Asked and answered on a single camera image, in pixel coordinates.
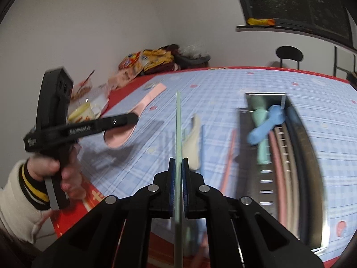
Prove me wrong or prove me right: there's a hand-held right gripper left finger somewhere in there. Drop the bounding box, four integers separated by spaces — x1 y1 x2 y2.
31 158 176 268

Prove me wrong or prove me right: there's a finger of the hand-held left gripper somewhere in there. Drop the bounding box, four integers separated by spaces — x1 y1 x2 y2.
94 113 139 132

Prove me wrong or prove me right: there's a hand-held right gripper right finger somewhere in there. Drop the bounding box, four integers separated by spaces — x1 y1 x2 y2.
182 158 325 268

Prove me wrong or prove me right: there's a pink spoon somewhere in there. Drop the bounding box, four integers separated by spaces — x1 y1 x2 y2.
104 83 167 149

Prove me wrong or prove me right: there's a green chopstick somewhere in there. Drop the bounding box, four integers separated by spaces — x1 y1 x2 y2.
172 90 185 268

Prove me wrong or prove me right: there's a stainless steel utensil tray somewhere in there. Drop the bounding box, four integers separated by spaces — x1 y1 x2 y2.
240 92 328 253

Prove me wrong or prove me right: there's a green spoon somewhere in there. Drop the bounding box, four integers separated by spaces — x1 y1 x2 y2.
248 95 272 165

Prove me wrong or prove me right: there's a blue spoon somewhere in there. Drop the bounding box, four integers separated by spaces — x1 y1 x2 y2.
247 105 286 147

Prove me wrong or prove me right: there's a person's left forearm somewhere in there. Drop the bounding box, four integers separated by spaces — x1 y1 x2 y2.
0 159 60 243

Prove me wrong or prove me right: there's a person's left hand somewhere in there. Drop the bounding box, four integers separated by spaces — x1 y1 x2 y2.
26 142 85 199

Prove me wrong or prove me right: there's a white spoon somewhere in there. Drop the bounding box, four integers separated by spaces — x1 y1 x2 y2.
183 114 202 171

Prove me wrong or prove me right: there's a pale plastic packet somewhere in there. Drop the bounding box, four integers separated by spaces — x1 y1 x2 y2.
107 70 140 90

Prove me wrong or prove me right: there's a thin red stick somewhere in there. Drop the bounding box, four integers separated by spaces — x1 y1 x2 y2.
79 70 96 92

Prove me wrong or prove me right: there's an orange snack bag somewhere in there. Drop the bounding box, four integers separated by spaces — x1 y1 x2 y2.
118 51 144 71

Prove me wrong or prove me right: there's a yellow snack bag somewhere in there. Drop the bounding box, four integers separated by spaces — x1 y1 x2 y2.
142 49 175 71

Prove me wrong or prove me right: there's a blue plaid tablecloth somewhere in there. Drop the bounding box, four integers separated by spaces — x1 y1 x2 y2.
53 66 357 268

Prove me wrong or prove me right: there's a white plastic bag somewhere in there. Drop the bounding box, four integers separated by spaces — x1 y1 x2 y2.
180 45 208 58

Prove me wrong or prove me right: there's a black round-back chair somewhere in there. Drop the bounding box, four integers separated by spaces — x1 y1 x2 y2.
276 45 302 70

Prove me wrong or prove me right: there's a yellow orange packet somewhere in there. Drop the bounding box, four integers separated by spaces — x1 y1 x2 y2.
247 18 275 26

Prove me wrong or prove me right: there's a black frame chair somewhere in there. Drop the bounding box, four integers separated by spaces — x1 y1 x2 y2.
333 45 357 77

